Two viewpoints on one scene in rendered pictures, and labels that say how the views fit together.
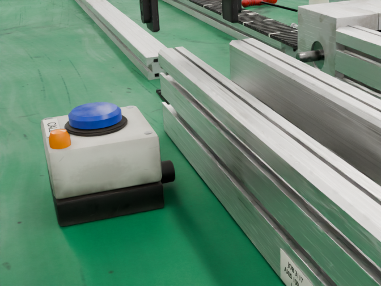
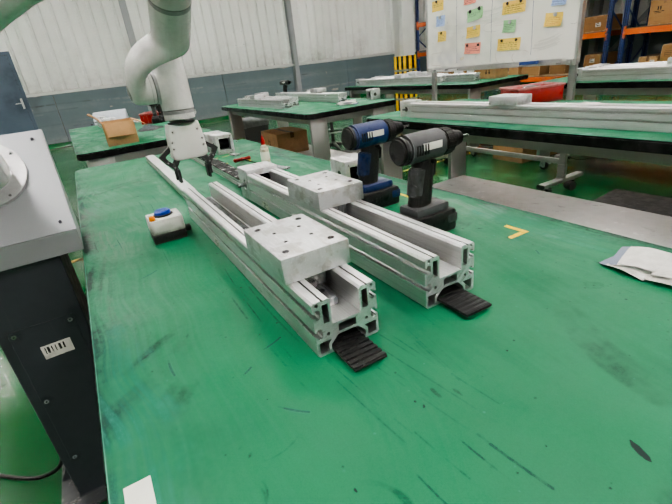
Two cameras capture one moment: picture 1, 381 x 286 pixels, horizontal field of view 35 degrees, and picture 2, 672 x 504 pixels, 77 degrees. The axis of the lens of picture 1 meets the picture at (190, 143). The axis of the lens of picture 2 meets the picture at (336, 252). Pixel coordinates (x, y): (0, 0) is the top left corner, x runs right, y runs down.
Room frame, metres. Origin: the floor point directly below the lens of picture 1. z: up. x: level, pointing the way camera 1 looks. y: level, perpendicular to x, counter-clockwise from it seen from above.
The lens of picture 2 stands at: (-0.66, -0.13, 1.14)
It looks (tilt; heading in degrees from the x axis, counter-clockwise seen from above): 24 degrees down; 348
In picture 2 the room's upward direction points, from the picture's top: 7 degrees counter-clockwise
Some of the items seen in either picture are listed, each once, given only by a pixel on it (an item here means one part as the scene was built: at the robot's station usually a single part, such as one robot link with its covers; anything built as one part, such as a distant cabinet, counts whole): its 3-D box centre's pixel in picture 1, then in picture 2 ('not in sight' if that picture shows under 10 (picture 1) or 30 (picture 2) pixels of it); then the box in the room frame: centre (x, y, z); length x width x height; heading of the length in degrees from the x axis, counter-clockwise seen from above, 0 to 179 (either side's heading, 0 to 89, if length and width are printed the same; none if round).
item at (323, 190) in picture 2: not in sight; (324, 194); (0.26, -0.31, 0.87); 0.16 x 0.11 x 0.07; 15
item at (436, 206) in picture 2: not in sight; (434, 180); (0.15, -0.53, 0.89); 0.20 x 0.08 x 0.22; 107
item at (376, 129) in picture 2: not in sight; (380, 163); (0.39, -0.50, 0.89); 0.20 x 0.08 x 0.22; 107
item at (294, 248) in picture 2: not in sight; (295, 252); (-0.04, -0.20, 0.87); 0.16 x 0.11 x 0.07; 15
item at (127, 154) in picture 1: (111, 158); (169, 224); (0.44, 0.06, 0.81); 0.10 x 0.08 x 0.06; 105
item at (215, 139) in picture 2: not in sight; (219, 143); (1.62, -0.07, 0.83); 0.11 x 0.10 x 0.10; 109
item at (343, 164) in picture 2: not in sight; (347, 173); (0.58, -0.46, 0.83); 0.11 x 0.10 x 0.10; 101
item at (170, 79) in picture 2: not in sight; (170, 84); (0.64, -0.01, 1.14); 0.09 x 0.08 x 0.13; 107
